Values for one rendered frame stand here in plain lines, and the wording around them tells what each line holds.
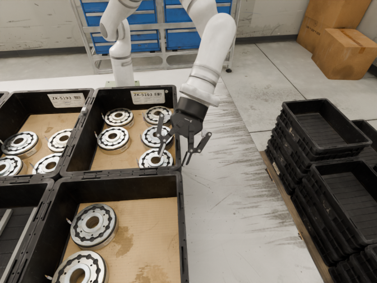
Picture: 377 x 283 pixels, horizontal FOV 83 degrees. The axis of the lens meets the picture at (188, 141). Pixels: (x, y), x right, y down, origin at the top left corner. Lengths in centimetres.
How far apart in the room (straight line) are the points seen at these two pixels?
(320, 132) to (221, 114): 66
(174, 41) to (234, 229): 229
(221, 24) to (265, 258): 61
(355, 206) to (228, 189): 76
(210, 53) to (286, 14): 353
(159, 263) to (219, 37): 51
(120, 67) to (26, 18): 287
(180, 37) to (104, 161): 214
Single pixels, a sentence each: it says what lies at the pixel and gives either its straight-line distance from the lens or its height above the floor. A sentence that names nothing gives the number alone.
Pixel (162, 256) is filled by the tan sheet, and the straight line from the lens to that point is 55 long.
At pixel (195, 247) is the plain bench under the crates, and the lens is 68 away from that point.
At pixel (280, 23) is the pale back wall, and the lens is 402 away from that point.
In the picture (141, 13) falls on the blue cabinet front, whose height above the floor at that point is 71.
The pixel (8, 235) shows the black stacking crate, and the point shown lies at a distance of 71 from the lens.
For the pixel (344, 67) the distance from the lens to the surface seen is 324.
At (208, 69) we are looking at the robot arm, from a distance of 51.
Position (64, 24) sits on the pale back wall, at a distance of 370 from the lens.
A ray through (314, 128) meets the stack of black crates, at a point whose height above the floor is 49.
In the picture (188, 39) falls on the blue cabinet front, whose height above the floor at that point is 43.
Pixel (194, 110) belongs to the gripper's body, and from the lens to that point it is 49.
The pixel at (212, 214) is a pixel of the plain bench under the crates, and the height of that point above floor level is 70.
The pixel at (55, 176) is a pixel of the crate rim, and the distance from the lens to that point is 61.
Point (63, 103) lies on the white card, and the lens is 94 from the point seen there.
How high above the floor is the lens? 135
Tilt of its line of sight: 46 degrees down
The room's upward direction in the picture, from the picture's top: straight up
